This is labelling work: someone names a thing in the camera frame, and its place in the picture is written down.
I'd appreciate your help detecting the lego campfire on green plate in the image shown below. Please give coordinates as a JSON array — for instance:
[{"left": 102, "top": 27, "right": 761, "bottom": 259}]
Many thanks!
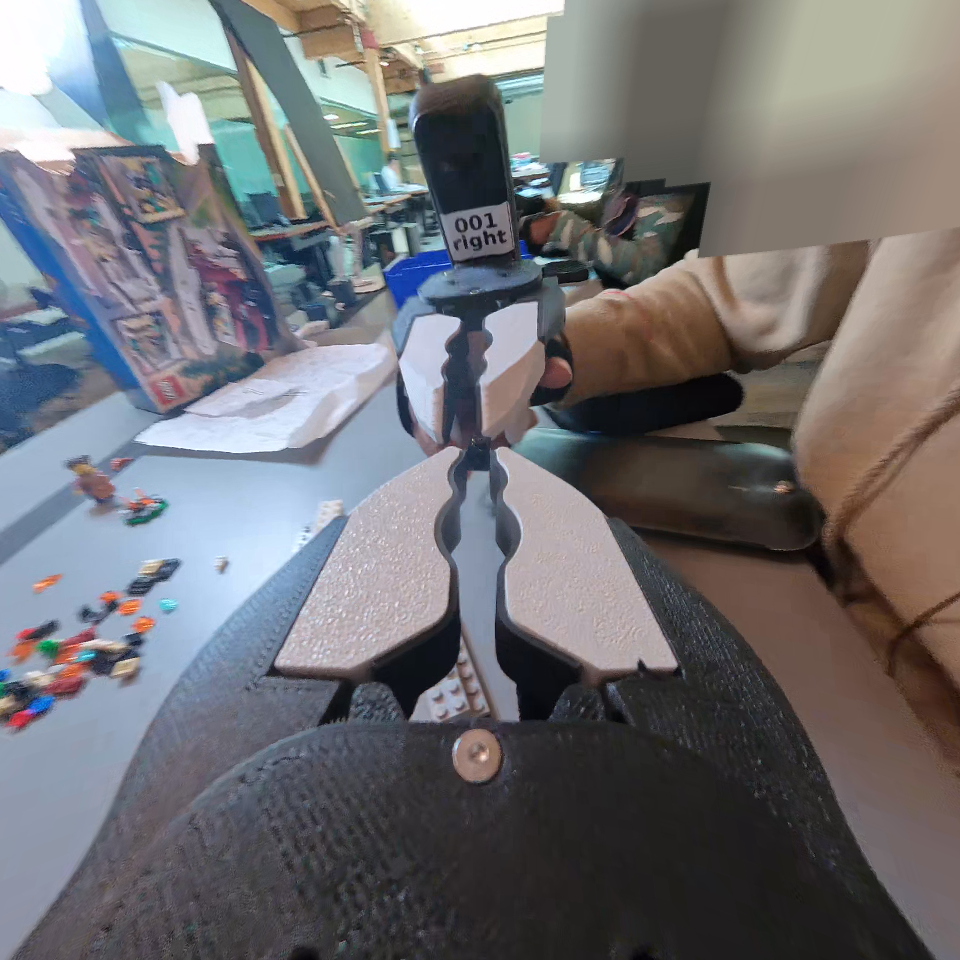
[{"left": 120, "top": 487, "right": 171, "bottom": 528}]

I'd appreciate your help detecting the blue plastic bin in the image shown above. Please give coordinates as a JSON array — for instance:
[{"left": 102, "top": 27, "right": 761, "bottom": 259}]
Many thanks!
[{"left": 384, "top": 251, "right": 453, "bottom": 309}]

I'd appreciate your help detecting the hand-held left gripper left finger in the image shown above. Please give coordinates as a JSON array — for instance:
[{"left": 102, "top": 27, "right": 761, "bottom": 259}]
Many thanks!
[{"left": 273, "top": 446, "right": 465, "bottom": 687}]

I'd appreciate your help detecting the pile of small lego pieces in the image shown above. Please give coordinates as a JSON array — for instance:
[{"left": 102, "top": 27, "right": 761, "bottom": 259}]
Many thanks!
[{"left": 0, "top": 558, "right": 185, "bottom": 732}]

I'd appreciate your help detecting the long grey lego beam assembly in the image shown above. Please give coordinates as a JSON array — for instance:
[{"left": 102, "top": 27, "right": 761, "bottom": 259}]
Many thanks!
[{"left": 296, "top": 498, "right": 346, "bottom": 549}]

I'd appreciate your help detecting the dark diagonal steel beam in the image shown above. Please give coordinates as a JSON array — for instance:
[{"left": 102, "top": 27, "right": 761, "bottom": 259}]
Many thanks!
[{"left": 211, "top": 0, "right": 369, "bottom": 226}]

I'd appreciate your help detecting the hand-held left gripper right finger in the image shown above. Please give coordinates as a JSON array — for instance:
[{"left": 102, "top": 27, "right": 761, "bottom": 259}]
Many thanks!
[{"left": 495, "top": 446, "right": 681, "bottom": 687}]

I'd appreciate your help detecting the crumpled white paper bag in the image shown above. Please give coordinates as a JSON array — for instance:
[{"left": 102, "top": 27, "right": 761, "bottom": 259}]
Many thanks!
[{"left": 135, "top": 343, "right": 399, "bottom": 455}]

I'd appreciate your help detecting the person's beige hoodie torso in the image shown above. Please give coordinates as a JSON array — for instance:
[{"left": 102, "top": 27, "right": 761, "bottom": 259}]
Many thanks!
[{"left": 795, "top": 228, "right": 960, "bottom": 777}]

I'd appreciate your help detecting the lego minifigure with guitar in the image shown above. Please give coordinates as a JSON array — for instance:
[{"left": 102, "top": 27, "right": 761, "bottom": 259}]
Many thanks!
[{"left": 66, "top": 456, "right": 118, "bottom": 513}]

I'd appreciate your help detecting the grey lego plate assembly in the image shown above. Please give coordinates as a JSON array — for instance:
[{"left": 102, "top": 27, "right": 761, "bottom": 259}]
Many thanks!
[{"left": 411, "top": 633, "right": 519, "bottom": 723}]

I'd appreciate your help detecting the colourful lego set box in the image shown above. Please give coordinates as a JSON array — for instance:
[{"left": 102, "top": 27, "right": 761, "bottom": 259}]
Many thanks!
[{"left": 0, "top": 146, "right": 301, "bottom": 414}]

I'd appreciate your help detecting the person's right hand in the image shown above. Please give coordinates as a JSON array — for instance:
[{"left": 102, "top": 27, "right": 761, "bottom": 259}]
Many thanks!
[{"left": 534, "top": 354, "right": 575, "bottom": 410}]

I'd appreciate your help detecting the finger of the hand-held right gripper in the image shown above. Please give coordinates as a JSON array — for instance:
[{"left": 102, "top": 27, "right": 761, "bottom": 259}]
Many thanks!
[
  {"left": 468, "top": 303, "right": 546, "bottom": 445},
  {"left": 396, "top": 311, "right": 472, "bottom": 449}
]

